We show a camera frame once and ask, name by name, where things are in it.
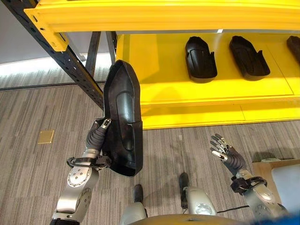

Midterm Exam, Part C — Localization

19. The black sole-shaped part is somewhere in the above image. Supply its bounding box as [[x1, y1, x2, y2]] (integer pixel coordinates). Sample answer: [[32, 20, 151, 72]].
[[229, 35, 271, 82], [286, 35, 300, 64], [102, 60, 143, 177], [185, 36, 218, 83]]

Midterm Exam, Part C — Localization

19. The black rack brace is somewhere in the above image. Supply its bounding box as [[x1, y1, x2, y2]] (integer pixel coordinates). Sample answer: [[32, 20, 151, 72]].
[[84, 31, 102, 78]]

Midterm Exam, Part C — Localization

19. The robot leg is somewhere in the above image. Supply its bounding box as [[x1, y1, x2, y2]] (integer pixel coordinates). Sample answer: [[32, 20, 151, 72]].
[[179, 172, 218, 216], [120, 184, 148, 225]]

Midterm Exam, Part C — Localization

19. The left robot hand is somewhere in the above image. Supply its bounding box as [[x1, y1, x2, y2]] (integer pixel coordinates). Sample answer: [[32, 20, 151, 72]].
[[84, 118, 112, 156]]

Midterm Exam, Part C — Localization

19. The yellow shelf rack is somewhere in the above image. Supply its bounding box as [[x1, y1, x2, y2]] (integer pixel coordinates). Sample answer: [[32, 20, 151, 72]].
[[24, 0, 300, 130]]

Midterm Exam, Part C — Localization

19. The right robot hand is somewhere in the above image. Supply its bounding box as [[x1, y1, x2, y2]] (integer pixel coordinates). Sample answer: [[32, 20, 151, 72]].
[[210, 133, 247, 176]]

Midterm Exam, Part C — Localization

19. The black cable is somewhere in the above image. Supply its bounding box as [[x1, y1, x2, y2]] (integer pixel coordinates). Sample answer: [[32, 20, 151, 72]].
[[216, 205, 250, 213]]

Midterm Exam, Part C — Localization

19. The robot left leg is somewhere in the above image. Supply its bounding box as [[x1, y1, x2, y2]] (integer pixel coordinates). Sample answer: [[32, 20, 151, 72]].
[[120, 184, 148, 225]]

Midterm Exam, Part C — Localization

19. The wooden box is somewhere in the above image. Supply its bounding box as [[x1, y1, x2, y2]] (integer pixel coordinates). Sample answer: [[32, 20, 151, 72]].
[[252, 158, 300, 211]]

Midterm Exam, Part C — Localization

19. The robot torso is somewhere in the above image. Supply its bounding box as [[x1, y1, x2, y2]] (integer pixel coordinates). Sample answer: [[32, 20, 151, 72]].
[[127, 213, 244, 225]]

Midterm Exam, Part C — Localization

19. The robot right leg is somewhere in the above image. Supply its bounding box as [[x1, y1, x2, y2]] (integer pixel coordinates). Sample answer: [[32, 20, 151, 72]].
[[179, 172, 218, 216]]

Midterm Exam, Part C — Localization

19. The black perforated rack upright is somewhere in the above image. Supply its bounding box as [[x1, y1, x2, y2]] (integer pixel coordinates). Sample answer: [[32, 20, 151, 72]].
[[1, 0, 105, 111]]

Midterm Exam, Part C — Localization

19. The brass floor socket plate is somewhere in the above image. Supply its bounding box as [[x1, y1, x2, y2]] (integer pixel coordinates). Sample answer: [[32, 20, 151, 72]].
[[37, 130, 55, 144]]

